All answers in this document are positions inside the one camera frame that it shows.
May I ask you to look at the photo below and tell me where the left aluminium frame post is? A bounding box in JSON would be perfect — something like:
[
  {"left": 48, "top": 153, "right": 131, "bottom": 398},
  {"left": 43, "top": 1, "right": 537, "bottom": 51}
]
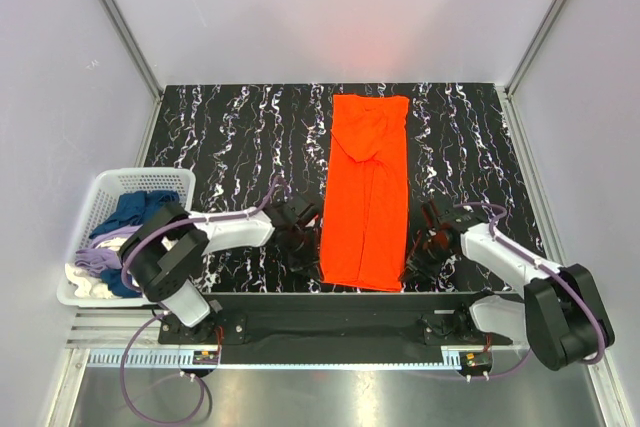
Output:
[{"left": 69, "top": 0, "right": 165, "bottom": 98}]

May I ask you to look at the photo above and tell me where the right aluminium frame post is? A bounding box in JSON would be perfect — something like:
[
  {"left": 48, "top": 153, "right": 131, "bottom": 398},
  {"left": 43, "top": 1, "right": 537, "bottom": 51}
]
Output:
[{"left": 504, "top": 0, "right": 570, "bottom": 99}]

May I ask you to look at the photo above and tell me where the white slotted cable duct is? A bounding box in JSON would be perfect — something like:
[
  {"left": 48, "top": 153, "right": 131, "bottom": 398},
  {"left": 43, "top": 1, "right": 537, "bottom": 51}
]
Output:
[{"left": 88, "top": 348, "right": 464, "bottom": 371}]

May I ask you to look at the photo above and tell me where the aluminium frame post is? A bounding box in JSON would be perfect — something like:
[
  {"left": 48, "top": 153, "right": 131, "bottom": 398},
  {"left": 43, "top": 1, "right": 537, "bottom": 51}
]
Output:
[
  {"left": 504, "top": 0, "right": 570, "bottom": 99},
  {"left": 69, "top": 0, "right": 165, "bottom": 98}
]

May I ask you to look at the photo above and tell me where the navy blue t shirt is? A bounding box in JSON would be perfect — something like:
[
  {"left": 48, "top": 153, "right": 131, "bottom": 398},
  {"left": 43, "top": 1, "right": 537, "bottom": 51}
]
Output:
[{"left": 89, "top": 190, "right": 180, "bottom": 239}]

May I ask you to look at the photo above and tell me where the white t shirt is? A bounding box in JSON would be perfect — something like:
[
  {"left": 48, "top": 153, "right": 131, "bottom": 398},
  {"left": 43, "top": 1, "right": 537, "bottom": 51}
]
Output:
[{"left": 65, "top": 261, "right": 137, "bottom": 300}]

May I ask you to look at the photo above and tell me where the left orange connector box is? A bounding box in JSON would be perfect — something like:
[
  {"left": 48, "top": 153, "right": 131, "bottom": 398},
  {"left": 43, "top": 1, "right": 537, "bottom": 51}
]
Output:
[{"left": 193, "top": 349, "right": 220, "bottom": 365}]

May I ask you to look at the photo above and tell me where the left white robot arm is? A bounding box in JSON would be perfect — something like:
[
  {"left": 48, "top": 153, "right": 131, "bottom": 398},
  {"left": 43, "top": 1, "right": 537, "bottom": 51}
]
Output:
[{"left": 118, "top": 194, "right": 323, "bottom": 328}]

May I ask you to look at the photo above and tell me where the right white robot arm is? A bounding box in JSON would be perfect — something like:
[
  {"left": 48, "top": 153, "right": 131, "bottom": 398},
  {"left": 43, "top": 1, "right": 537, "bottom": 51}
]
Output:
[{"left": 400, "top": 200, "right": 615, "bottom": 371}]

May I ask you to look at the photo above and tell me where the lavender t shirt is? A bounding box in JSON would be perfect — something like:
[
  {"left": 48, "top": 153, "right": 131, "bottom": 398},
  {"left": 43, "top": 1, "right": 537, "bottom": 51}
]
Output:
[{"left": 73, "top": 226, "right": 139, "bottom": 277}]

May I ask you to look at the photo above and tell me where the white plastic laundry basket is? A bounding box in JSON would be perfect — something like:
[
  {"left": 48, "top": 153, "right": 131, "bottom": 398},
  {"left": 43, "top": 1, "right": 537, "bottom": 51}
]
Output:
[{"left": 56, "top": 167, "right": 196, "bottom": 309}]

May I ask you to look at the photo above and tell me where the orange t shirt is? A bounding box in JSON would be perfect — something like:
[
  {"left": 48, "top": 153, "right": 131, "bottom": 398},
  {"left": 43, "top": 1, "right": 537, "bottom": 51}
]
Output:
[{"left": 320, "top": 94, "right": 409, "bottom": 292}]

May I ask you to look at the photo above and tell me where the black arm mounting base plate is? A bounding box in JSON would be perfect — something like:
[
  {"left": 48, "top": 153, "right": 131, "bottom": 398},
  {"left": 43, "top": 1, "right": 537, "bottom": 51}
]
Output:
[{"left": 159, "top": 292, "right": 488, "bottom": 345}]

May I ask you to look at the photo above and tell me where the right orange connector box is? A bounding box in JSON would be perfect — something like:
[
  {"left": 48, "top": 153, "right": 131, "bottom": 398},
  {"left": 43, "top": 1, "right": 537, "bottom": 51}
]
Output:
[{"left": 462, "top": 351, "right": 493, "bottom": 369}]

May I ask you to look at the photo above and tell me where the orange connector box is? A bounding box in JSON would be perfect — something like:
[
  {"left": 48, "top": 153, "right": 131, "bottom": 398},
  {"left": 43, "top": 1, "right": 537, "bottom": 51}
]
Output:
[
  {"left": 462, "top": 351, "right": 493, "bottom": 369},
  {"left": 193, "top": 349, "right": 220, "bottom": 365}
]

